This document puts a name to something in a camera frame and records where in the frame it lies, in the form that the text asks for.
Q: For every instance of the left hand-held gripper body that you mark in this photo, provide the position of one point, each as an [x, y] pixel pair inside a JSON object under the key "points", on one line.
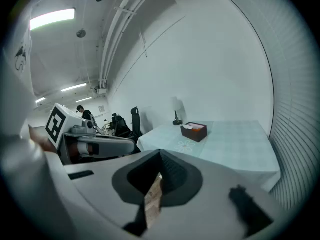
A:
{"points": [[62, 124]]}

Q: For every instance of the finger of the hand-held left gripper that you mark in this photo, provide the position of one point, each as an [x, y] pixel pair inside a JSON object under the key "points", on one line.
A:
{"points": [[112, 145]]}

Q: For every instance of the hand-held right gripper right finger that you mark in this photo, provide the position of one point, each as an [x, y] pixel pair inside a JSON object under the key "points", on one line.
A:
{"points": [[215, 184]]}

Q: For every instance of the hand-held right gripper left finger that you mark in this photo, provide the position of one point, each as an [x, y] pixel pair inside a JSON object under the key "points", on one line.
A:
{"points": [[105, 166]]}

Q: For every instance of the white cloth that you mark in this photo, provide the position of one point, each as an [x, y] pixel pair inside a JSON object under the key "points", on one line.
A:
{"points": [[187, 127]]}

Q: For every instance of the person's left forearm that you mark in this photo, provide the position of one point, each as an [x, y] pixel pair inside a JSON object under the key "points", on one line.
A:
{"points": [[42, 139]]}

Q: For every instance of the dark box with orange insert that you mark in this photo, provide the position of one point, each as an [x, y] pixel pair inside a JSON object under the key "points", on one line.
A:
{"points": [[193, 134]]}

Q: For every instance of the orange packet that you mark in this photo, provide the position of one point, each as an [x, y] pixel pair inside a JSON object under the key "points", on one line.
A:
{"points": [[197, 126]]}

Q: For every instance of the black office chair with headrest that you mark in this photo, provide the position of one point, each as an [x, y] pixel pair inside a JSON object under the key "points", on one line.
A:
{"points": [[136, 124]]}

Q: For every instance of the short ceiling light strip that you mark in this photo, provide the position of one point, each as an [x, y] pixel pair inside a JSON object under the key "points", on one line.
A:
{"points": [[83, 99], [40, 100]]}

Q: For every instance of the long ceiling light strip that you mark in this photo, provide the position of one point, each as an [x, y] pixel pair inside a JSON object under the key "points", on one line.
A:
{"points": [[73, 87]]}

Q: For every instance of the light blue checked tablecloth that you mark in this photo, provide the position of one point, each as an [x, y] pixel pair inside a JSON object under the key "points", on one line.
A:
{"points": [[232, 146]]}

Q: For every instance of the white printed shirt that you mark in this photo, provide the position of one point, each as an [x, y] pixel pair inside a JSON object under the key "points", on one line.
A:
{"points": [[15, 89]]}

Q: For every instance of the white shade table lamp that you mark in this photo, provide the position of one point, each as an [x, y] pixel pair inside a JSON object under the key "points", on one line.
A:
{"points": [[176, 109]]}

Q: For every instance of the white ceiling pipes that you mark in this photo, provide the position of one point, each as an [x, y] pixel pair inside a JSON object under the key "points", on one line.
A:
{"points": [[107, 46]]}

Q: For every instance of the round ceiling smoke detector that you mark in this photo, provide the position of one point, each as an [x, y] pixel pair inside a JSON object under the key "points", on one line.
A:
{"points": [[80, 33]]}

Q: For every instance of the large ceiling light panel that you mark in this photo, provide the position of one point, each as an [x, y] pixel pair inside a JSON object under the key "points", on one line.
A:
{"points": [[52, 18]]}

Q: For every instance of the white window blinds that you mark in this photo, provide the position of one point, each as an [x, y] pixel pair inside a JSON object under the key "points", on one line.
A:
{"points": [[297, 109]]}

